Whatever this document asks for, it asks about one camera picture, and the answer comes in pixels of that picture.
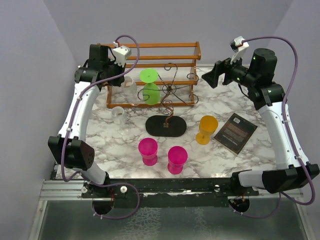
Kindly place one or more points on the right pink plastic goblet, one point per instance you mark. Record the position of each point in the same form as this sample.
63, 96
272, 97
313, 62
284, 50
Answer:
177, 157

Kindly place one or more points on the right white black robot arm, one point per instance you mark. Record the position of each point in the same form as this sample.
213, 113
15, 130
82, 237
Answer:
293, 169

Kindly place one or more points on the left pink plastic goblet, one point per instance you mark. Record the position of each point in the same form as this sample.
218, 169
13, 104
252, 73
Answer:
148, 149

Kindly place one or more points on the metal wine glass rack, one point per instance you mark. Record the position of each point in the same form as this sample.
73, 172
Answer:
167, 124

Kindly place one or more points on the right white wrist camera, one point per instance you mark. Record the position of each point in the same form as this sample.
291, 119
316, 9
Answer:
239, 46

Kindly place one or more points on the pink plastic goblet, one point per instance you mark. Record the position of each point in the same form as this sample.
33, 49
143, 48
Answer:
148, 149
177, 157

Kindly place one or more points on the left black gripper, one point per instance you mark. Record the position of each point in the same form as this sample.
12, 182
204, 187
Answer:
118, 81

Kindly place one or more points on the dark book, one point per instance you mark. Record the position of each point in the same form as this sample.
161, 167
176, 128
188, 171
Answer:
235, 133

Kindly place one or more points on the orange wooden dish rack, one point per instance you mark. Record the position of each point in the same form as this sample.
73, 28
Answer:
177, 61

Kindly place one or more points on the orange plastic wine glass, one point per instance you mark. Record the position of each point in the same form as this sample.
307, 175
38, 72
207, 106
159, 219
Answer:
207, 126

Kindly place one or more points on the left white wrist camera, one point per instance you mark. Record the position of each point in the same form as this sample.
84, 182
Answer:
120, 54

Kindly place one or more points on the aluminium rail frame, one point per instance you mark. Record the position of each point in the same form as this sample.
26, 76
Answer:
239, 204

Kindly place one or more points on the green plastic wine glass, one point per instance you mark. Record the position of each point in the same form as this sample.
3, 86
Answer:
150, 91

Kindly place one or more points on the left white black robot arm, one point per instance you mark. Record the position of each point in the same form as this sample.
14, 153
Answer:
69, 147

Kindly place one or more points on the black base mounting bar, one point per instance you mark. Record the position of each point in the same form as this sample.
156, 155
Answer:
162, 192

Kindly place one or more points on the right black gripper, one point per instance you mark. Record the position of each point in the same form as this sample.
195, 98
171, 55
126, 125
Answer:
220, 67

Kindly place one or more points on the frosted clear wine glass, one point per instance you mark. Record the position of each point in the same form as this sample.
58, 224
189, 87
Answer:
119, 117

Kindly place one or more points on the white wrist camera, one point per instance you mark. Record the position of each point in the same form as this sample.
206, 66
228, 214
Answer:
239, 46
120, 54

